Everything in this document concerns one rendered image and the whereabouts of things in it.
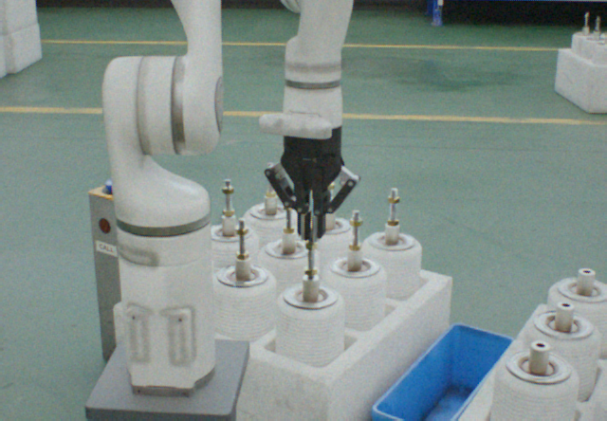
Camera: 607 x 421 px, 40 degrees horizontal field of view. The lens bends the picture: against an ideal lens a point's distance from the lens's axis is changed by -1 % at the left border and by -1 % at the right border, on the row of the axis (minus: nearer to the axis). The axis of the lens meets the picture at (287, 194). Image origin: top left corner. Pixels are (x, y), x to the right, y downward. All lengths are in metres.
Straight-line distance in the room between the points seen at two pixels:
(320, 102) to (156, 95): 0.32
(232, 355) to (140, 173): 0.25
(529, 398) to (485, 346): 0.39
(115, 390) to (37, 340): 0.75
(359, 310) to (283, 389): 0.17
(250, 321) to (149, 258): 0.42
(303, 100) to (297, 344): 0.33
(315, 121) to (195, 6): 0.27
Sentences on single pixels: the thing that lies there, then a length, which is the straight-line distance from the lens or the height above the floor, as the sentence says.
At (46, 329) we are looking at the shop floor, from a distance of 1.66.
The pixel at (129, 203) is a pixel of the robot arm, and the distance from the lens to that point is 0.77.
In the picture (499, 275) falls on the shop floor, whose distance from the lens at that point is 1.86.
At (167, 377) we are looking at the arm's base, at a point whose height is 0.32.
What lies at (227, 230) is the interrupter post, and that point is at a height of 0.26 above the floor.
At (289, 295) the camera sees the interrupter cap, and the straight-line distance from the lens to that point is 1.15.
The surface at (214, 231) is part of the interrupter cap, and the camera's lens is 1.37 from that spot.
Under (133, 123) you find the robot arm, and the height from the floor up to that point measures 0.58.
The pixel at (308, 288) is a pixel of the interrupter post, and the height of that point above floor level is 0.27.
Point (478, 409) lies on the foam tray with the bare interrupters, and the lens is 1.07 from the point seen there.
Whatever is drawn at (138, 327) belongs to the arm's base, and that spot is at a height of 0.38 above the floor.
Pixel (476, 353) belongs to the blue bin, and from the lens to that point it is 1.39.
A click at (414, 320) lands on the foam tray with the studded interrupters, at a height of 0.16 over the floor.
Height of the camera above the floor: 0.77
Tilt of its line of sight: 20 degrees down
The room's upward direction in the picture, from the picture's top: straight up
